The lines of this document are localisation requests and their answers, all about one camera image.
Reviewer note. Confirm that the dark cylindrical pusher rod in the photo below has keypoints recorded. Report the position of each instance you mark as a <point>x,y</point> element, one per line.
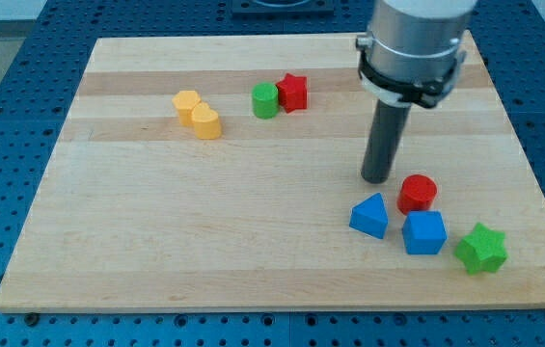
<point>384,137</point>

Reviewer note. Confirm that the green star block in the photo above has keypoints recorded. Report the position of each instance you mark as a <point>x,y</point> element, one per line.
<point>482,250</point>

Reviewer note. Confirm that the blue cube block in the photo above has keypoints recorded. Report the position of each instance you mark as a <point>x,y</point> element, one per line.
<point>424,232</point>

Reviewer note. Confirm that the wooden board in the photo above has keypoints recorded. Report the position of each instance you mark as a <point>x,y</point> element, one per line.
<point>134,213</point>

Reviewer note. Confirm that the green cylinder block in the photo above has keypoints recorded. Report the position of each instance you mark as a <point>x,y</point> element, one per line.
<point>265,102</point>

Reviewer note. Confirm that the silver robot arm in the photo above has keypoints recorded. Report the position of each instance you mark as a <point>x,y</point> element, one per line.
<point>411,50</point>

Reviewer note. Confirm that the blue triangle block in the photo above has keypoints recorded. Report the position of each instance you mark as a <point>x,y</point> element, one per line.
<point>370,216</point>

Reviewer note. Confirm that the yellow heart block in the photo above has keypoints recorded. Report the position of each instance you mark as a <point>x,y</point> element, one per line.
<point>206,122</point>

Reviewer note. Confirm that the red star block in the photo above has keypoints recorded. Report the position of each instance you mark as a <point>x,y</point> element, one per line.
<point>293,93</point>

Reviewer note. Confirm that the red cylinder block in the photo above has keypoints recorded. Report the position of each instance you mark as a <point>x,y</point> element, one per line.
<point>417,193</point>

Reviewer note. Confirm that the yellow hexagon block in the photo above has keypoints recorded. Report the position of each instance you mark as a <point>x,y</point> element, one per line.
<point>184,103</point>

